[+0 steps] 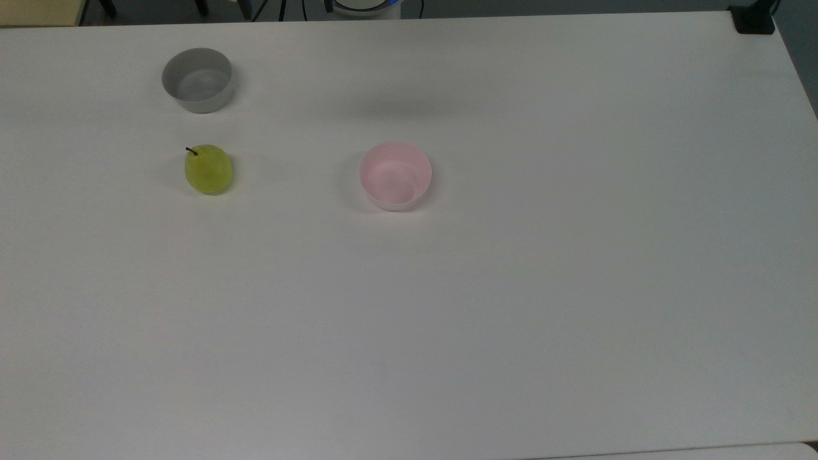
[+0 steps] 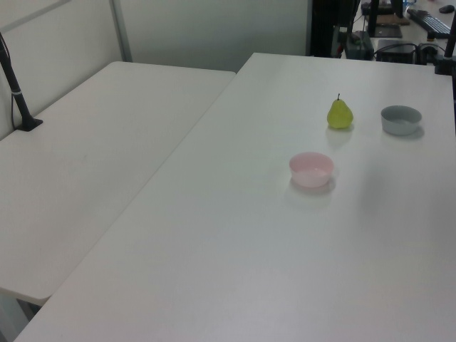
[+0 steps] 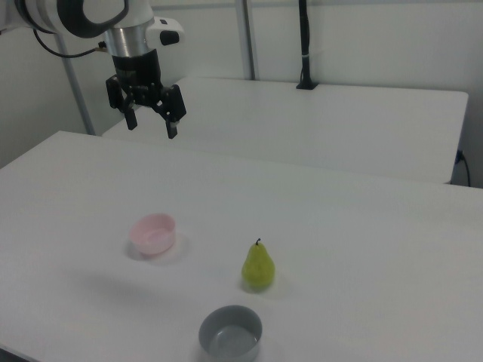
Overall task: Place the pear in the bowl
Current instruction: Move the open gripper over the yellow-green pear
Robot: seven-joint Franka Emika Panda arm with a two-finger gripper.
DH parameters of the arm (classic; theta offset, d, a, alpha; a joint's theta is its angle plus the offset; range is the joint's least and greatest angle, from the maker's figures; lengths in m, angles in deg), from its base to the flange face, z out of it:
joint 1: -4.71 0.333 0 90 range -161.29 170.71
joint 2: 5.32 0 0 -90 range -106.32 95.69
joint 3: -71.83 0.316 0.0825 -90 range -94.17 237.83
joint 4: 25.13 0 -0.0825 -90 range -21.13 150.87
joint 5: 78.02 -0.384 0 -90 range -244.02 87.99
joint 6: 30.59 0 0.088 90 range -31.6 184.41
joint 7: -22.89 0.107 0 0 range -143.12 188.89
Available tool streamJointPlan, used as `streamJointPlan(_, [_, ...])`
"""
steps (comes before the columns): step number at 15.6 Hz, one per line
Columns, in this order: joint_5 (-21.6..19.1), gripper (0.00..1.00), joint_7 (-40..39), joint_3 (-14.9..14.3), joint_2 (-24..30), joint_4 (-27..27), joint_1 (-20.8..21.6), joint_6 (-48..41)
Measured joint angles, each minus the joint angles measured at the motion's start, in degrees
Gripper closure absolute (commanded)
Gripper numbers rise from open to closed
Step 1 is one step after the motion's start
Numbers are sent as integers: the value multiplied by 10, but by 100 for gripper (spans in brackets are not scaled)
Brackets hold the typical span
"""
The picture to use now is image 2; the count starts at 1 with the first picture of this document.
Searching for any grey green-topped device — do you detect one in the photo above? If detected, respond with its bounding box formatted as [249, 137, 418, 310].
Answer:
[341, 31, 375, 60]

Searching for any yellow-green pear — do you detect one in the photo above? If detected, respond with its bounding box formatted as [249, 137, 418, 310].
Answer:
[326, 93, 354, 130]

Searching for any pink plastic bowl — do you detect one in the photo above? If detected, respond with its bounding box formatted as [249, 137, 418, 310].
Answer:
[289, 151, 335, 189]

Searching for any black computer keyboard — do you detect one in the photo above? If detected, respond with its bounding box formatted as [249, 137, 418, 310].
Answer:
[407, 9, 452, 35]

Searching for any grey plastic bowl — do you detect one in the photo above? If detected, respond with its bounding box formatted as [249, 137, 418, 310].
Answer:
[380, 105, 423, 136]

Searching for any tall black camera stand pole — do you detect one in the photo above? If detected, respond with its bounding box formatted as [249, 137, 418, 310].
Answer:
[0, 31, 44, 132]

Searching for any small black device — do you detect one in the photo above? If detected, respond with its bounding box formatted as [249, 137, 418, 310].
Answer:
[416, 42, 439, 66]

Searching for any black controller box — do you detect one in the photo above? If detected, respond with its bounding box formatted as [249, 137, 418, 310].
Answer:
[376, 38, 418, 63]

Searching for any brown desk board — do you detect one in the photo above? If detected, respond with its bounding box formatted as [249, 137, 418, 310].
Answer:
[362, 13, 411, 27]

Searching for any black equipment rack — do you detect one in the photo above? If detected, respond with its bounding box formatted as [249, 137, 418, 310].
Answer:
[308, 0, 357, 58]

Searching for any black monitor stand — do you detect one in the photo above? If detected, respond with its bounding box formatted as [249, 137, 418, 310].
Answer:
[366, 0, 404, 38]

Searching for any grey metal partition post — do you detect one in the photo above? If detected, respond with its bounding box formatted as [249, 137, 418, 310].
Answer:
[109, 0, 134, 63]

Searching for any white side table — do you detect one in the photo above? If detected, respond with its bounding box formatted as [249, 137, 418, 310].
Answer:
[0, 61, 238, 342]

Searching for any black clamped camera stand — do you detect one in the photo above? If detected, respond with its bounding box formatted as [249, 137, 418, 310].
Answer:
[433, 30, 456, 76]

